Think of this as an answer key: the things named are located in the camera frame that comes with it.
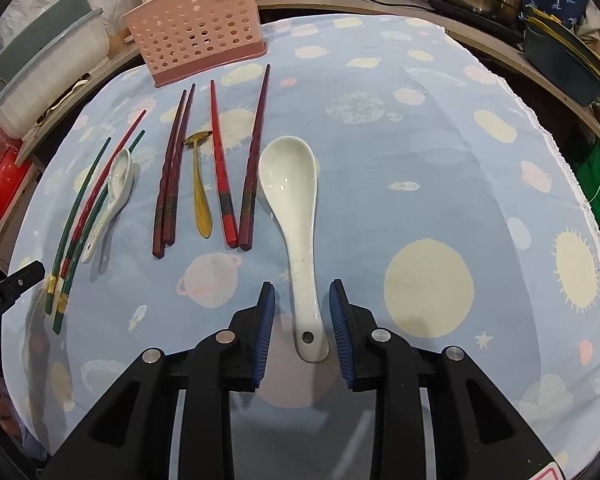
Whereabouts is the dark red chopstick outer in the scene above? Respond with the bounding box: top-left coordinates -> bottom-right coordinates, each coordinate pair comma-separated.
151,90 -> 187,259

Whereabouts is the dark teal container yellow trim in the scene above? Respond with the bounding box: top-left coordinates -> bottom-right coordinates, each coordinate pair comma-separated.
524,6 -> 600,106

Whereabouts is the dark red chopstick right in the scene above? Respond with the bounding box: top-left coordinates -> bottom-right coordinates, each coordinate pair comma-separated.
238,64 -> 271,252

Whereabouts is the green chopstick left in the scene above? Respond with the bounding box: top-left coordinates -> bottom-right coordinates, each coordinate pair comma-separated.
44,136 -> 111,315

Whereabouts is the large white ceramic spoon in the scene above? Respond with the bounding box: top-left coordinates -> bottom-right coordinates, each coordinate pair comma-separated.
259,136 -> 329,363

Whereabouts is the gold metal spoon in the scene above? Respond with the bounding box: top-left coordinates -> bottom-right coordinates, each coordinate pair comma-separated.
183,131 -> 212,238

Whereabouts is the black left gripper tip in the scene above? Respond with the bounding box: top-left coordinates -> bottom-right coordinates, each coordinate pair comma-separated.
0,260 -> 45,318

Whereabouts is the green chopstick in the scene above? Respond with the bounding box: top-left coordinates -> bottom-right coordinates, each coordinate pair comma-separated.
53,129 -> 145,335
44,136 -> 111,315

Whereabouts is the dark red chopstick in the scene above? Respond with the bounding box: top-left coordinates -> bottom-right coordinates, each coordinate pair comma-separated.
238,64 -> 271,252
151,90 -> 187,259
163,84 -> 196,246

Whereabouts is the bright red chopstick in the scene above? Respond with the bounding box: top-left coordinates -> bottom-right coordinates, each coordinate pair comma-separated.
210,80 -> 238,248

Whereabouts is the green chopstick right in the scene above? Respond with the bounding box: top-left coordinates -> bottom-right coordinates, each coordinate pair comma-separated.
53,129 -> 145,335

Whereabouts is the small white ceramic spoon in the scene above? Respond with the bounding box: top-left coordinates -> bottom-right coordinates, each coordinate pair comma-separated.
81,148 -> 134,263

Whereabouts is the red plastic bowl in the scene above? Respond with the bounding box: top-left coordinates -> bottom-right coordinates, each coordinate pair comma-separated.
0,148 -> 31,220

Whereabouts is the pink perforated utensil basket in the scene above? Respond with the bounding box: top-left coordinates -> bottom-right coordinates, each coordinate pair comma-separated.
123,0 -> 268,88

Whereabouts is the dark red chopstick inner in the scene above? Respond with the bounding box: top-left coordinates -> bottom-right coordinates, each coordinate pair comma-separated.
163,84 -> 196,246

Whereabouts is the blue space-print tablecloth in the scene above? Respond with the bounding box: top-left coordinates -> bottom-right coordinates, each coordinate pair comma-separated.
2,15 -> 600,479

